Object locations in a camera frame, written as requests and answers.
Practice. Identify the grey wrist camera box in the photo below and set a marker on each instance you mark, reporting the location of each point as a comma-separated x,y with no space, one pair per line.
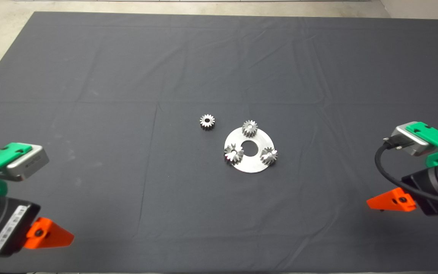
409,140
29,163

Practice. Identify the round metal plate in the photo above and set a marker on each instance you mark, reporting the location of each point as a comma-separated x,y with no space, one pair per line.
250,166

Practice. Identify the large dark steel gear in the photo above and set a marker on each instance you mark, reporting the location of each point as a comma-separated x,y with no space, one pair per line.
231,156

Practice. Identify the small steel spur gear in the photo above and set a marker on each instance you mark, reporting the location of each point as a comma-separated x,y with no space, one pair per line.
203,123
268,156
249,128

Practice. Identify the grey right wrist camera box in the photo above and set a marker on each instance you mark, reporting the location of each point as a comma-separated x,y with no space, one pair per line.
409,140

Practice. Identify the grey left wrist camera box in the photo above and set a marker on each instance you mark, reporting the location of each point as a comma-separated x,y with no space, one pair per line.
29,163

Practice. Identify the dark grey table cloth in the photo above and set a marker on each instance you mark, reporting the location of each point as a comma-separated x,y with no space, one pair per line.
127,76

